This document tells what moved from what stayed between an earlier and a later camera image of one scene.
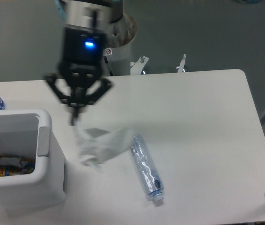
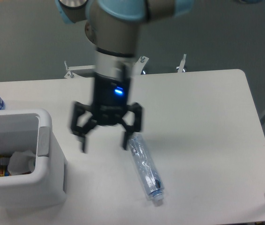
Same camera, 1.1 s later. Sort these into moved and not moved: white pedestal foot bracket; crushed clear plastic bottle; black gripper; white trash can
Moved: black gripper
Not moved: white trash can; crushed clear plastic bottle; white pedestal foot bracket
